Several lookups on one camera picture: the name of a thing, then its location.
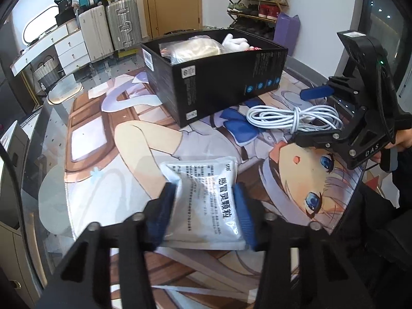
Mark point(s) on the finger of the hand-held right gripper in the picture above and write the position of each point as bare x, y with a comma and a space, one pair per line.
318, 136
317, 92

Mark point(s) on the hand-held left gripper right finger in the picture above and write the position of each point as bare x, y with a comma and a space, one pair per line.
244, 214

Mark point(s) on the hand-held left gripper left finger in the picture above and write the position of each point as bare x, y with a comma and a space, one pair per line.
164, 212

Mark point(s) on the white medicine packet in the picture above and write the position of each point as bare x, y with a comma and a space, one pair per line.
206, 206

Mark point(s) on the white plush toy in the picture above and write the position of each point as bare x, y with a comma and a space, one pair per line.
235, 43

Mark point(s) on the black cardboard box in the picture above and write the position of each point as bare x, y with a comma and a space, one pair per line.
209, 83

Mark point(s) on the clear bag of beige fabric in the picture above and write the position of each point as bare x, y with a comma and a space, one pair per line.
193, 50

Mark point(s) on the person's right hand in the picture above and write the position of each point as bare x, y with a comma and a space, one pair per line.
404, 140

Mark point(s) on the dark glass window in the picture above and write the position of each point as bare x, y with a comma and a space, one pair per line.
392, 22

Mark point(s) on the purple bag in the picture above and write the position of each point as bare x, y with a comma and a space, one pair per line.
286, 32

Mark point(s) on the printed desk mat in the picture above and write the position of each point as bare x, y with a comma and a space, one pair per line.
128, 141

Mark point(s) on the person's black clothing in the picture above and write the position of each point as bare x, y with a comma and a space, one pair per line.
379, 219

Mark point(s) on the wooden shoe rack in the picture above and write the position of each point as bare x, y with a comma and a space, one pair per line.
257, 8

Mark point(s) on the white round stool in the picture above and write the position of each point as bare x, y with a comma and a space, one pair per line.
64, 92

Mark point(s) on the wooden door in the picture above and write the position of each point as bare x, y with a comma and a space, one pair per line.
173, 6

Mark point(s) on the woven laundry basket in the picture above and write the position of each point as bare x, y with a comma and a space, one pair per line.
48, 70

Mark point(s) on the white vanity desk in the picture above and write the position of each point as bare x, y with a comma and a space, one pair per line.
72, 48

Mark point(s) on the white suitcase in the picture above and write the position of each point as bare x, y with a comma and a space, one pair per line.
96, 32

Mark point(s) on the silver suitcase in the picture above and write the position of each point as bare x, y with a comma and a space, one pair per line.
124, 22

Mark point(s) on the black bag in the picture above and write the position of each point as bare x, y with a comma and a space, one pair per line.
66, 11

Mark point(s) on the oval vanity mirror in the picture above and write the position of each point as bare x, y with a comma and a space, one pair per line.
40, 25

